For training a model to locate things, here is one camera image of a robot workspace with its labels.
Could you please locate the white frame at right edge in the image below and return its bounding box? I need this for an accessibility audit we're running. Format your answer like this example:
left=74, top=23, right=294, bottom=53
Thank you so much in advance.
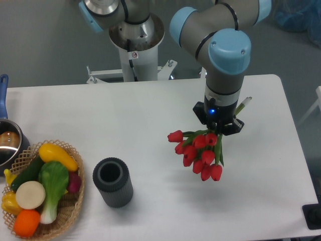
left=297, top=86, right=321, bottom=126

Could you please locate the green cucumber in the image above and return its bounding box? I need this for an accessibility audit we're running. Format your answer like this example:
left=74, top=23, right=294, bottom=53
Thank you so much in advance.
left=11, top=155, right=45, bottom=192

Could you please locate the yellow banana tip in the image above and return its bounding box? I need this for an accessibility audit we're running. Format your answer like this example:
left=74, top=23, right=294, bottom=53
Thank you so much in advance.
left=4, top=169, right=17, bottom=186

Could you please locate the blue handled steel pot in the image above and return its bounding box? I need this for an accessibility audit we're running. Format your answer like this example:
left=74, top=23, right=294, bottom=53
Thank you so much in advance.
left=1, top=74, right=30, bottom=177

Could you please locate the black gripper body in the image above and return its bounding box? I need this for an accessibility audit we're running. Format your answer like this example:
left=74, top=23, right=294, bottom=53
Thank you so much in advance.
left=193, top=97, right=244, bottom=136

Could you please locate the green bok choy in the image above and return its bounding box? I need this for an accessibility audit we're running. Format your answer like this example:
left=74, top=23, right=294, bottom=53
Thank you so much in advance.
left=38, top=161, right=69, bottom=224

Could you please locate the blue plastic bag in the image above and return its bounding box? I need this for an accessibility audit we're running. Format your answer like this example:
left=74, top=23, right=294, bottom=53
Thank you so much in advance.
left=272, top=1, right=320, bottom=47

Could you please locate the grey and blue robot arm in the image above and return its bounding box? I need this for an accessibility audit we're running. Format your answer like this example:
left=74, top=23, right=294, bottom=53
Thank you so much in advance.
left=79, top=1, right=271, bottom=136

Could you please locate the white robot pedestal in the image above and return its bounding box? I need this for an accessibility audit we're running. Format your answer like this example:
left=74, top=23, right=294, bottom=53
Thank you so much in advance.
left=87, top=13, right=177, bottom=84

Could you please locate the yellow squash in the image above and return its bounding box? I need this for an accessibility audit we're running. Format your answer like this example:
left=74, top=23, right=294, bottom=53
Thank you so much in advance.
left=38, top=143, right=79, bottom=172

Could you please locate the woven wicker basket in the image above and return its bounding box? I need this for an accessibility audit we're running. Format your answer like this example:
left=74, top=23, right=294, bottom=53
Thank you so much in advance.
left=1, top=140, right=85, bottom=240

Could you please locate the dark grey ribbed vase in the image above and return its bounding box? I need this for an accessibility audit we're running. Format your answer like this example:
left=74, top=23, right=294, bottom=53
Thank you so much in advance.
left=92, top=157, right=133, bottom=208

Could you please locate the black device at table edge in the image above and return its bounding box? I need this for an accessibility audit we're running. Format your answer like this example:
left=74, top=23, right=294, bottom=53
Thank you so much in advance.
left=302, top=203, right=320, bottom=230

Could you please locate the yellow bell pepper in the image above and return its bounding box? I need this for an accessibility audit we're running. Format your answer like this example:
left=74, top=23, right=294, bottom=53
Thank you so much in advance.
left=2, top=191, right=23, bottom=216

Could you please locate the orange fruit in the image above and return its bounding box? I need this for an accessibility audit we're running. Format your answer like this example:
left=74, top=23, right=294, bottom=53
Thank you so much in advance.
left=13, top=209, right=40, bottom=237

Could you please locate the red radish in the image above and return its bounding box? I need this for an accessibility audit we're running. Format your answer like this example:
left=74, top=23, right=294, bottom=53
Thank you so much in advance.
left=67, top=172, right=82, bottom=193

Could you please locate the red tulip bouquet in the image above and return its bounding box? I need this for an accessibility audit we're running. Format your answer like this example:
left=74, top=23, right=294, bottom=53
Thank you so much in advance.
left=167, top=96, right=253, bottom=182

